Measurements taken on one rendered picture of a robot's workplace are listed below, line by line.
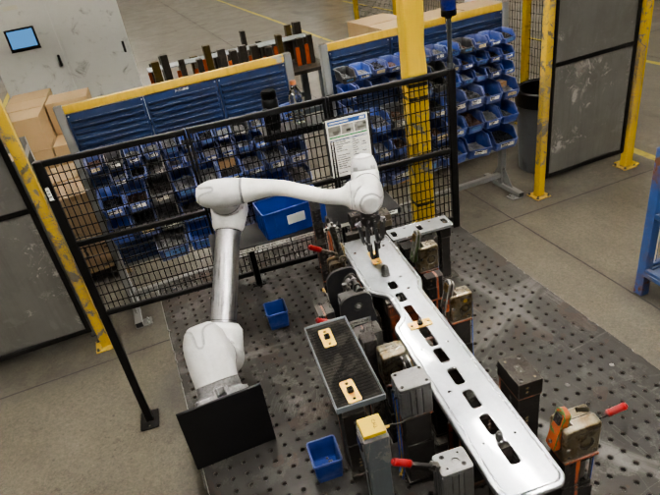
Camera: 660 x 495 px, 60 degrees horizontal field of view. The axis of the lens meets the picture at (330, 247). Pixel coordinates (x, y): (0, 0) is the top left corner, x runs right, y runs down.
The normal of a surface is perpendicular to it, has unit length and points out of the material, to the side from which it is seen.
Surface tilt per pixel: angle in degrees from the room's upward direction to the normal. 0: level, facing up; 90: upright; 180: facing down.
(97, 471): 0
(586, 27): 92
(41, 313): 88
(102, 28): 90
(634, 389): 0
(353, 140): 90
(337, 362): 0
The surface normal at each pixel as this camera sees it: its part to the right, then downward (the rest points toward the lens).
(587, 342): -0.14, -0.85
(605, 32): 0.40, 0.45
